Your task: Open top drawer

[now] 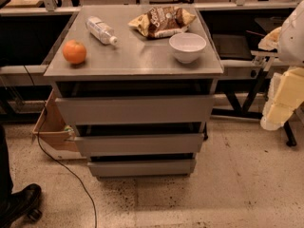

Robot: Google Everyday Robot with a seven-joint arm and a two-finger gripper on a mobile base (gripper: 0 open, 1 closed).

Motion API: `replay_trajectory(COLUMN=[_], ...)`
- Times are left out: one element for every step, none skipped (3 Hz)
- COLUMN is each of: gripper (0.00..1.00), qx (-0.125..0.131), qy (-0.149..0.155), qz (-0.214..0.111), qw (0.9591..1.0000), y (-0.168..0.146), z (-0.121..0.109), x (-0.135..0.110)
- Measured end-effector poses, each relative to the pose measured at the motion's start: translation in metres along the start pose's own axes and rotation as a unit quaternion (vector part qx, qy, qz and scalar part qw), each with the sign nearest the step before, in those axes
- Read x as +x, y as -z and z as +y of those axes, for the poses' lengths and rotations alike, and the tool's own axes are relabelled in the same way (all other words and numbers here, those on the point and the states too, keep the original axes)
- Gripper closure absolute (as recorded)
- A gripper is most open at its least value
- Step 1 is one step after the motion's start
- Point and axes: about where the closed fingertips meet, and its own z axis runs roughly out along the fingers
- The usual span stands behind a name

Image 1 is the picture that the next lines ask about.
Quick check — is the brown chip bag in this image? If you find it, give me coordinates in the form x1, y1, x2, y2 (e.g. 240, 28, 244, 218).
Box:
128, 6, 197, 39

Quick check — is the grey top drawer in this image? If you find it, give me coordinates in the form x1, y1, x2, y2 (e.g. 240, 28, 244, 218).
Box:
55, 95, 215, 125

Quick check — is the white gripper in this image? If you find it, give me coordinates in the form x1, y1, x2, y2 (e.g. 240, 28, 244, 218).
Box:
260, 67, 304, 131

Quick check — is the grey middle drawer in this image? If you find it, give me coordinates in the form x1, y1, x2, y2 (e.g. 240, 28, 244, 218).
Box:
75, 134, 203, 157

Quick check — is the white ceramic bowl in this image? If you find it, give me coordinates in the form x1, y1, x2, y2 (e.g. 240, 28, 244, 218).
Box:
169, 32, 207, 64

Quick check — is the black shoe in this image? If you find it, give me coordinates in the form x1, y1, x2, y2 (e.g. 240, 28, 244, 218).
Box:
0, 183, 42, 228

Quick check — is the grey bottom drawer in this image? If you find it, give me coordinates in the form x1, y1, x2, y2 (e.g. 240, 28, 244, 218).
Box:
87, 159, 196, 178

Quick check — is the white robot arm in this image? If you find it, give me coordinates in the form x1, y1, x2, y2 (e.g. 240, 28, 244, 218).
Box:
258, 1, 304, 130

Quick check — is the clear plastic water bottle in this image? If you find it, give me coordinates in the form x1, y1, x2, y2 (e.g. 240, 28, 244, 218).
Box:
85, 16, 118, 46

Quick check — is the cardboard box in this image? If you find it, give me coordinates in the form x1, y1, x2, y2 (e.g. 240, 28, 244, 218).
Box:
32, 91, 83, 160

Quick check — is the black floor cable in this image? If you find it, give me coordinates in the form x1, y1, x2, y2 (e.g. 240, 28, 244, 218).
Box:
22, 65, 98, 228

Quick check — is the grey drawer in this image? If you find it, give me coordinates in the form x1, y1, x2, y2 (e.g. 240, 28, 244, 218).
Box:
87, 159, 196, 178
55, 95, 215, 125
75, 134, 203, 157

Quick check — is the long grey workbench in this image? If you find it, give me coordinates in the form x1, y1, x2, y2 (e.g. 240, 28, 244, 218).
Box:
0, 0, 304, 88

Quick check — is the orange fruit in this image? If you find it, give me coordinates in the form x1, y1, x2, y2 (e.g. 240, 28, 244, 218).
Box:
62, 40, 86, 65

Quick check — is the grey drawer cabinet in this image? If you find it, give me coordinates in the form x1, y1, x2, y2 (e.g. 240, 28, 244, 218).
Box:
43, 5, 225, 179

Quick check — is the dark trouser leg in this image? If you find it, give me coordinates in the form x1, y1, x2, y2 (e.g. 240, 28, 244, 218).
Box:
0, 125, 13, 209

